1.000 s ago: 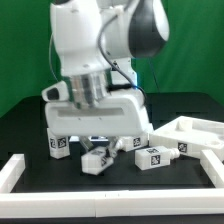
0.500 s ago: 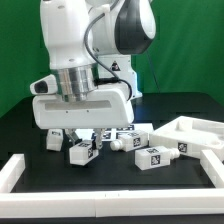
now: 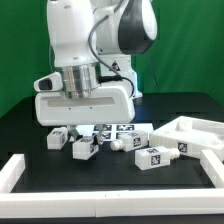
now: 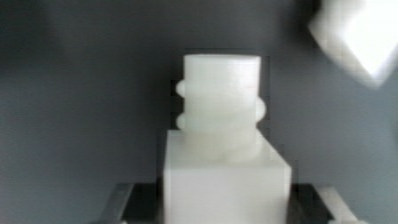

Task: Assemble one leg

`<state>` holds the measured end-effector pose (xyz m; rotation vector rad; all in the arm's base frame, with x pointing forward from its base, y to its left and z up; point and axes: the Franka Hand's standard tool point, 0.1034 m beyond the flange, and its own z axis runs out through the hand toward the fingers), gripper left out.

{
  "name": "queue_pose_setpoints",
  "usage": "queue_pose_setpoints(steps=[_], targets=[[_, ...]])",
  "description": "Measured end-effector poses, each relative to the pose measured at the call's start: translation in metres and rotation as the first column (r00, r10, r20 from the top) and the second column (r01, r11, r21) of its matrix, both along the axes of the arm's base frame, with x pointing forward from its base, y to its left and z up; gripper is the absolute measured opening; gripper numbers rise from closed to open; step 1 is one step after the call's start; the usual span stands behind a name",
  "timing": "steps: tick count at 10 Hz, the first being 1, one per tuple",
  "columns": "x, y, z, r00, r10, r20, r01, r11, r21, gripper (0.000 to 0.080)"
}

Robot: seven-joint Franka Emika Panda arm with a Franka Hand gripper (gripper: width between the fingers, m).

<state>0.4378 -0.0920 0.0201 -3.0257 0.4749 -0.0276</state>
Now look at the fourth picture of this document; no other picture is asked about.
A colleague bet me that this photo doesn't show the white square tabletop part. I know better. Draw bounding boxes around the white square tabletop part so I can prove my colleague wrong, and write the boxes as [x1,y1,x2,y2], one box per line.
[308,0,398,88]

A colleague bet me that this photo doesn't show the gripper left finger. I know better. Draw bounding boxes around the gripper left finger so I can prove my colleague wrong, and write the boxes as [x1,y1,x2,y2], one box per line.
[94,183,158,224]

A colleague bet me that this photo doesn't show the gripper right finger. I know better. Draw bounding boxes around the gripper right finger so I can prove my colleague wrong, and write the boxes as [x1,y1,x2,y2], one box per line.
[290,183,356,224]

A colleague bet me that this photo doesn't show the white table leg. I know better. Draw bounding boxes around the white table leg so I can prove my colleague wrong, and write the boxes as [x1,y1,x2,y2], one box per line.
[164,54,292,224]

